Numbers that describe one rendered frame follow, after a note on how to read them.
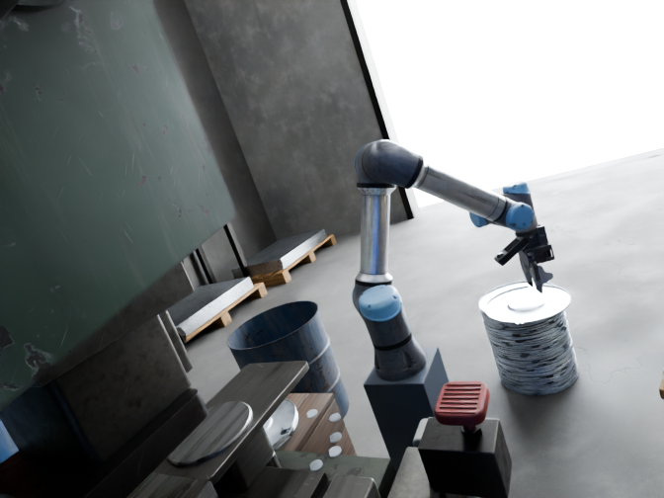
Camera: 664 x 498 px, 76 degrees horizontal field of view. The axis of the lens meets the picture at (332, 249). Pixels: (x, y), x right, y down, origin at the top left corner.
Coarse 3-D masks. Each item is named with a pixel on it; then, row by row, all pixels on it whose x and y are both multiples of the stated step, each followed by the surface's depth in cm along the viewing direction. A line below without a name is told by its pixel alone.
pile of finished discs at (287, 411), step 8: (288, 400) 140; (280, 408) 137; (288, 408) 136; (272, 416) 135; (280, 416) 133; (288, 416) 132; (296, 416) 131; (272, 424) 130; (280, 424) 129; (296, 424) 129; (272, 432) 127; (280, 432) 125; (288, 432) 125; (272, 440) 123; (280, 440) 121
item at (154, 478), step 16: (144, 480) 54; (160, 480) 53; (176, 480) 52; (192, 480) 51; (128, 496) 52; (144, 496) 51; (160, 496) 50; (176, 496) 49; (192, 496) 48; (208, 496) 49
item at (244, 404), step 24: (240, 384) 70; (264, 384) 67; (288, 384) 65; (216, 408) 64; (240, 408) 62; (264, 408) 61; (192, 432) 60; (216, 432) 58; (240, 432) 56; (264, 432) 61; (168, 456) 56; (192, 456) 54; (216, 456) 54; (240, 456) 57; (264, 456) 60; (216, 480) 51; (240, 480) 57
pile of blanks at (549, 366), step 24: (504, 336) 155; (528, 336) 150; (552, 336) 150; (504, 360) 160; (528, 360) 153; (552, 360) 153; (576, 360) 160; (504, 384) 167; (528, 384) 157; (552, 384) 154
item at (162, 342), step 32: (160, 320) 48; (128, 352) 44; (160, 352) 47; (64, 384) 38; (96, 384) 40; (128, 384) 43; (160, 384) 46; (0, 416) 45; (32, 416) 41; (64, 416) 38; (96, 416) 40; (128, 416) 42; (32, 448) 44; (64, 448) 40; (96, 448) 39
